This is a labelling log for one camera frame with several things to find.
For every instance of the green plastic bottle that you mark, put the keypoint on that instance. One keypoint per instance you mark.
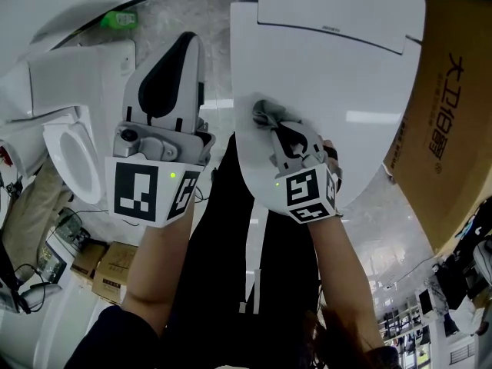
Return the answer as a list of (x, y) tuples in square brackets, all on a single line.
[(119, 19)]

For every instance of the grey wiping cloth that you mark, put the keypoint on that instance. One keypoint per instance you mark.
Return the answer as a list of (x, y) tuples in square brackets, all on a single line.
[(274, 112)]

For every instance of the small cardboard box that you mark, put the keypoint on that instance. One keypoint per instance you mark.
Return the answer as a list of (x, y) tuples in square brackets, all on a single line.
[(115, 275), (88, 261)]

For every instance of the person's left forearm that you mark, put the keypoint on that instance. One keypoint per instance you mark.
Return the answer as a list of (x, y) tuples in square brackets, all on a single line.
[(157, 275)]

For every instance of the white open toilet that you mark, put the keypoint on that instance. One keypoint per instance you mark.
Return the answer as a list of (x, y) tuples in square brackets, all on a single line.
[(69, 83)]

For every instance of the red valve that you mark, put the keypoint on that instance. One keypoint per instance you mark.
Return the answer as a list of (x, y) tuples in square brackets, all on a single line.
[(5, 156)]

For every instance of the white ceramic fixture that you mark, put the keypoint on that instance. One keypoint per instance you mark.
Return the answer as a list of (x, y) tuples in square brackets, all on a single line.
[(69, 329)]

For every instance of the tablet with lit screen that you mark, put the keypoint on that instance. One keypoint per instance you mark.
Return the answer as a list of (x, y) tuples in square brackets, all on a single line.
[(52, 263)]

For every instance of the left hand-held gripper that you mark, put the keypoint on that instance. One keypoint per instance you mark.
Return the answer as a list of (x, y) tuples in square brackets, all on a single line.
[(134, 190)]

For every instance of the large cardboard box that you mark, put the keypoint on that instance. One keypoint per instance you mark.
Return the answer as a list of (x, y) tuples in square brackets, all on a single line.
[(449, 129)]

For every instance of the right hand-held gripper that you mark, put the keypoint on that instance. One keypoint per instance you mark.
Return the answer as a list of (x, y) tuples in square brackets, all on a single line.
[(303, 190)]

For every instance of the person's black trousers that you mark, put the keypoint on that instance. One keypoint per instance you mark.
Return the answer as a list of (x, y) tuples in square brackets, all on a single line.
[(223, 252)]

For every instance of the person's navy printed shirt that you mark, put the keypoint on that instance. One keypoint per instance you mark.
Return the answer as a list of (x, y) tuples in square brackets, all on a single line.
[(115, 340)]

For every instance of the person's right hand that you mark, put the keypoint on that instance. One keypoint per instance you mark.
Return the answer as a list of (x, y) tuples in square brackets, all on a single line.
[(333, 163)]

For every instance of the green mesh basket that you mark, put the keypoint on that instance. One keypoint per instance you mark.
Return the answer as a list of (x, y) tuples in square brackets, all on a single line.
[(73, 227)]

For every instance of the white toilet lid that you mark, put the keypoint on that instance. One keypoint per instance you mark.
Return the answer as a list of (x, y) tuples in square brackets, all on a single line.
[(346, 90)]

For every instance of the black cloth bag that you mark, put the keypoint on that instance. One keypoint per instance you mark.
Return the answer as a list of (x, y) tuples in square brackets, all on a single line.
[(474, 225)]

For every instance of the person's right forearm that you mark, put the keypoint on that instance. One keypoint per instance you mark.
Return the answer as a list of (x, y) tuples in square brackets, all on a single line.
[(342, 279)]

